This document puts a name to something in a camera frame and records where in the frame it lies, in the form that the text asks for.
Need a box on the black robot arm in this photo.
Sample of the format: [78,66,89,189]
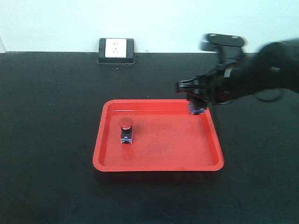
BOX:
[177,34,299,104]

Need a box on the red plastic tray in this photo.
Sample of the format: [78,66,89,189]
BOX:
[93,99,224,172]

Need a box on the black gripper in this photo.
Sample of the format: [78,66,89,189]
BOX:
[176,63,241,105]

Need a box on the red mushroom push button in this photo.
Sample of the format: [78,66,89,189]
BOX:
[118,117,133,144]

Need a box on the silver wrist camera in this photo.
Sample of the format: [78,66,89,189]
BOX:
[199,33,245,67]

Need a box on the black white power socket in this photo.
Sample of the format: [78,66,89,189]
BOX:
[98,38,135,63]

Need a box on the yellow mushroom push button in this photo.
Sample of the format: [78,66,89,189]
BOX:
[188,98,208,115]

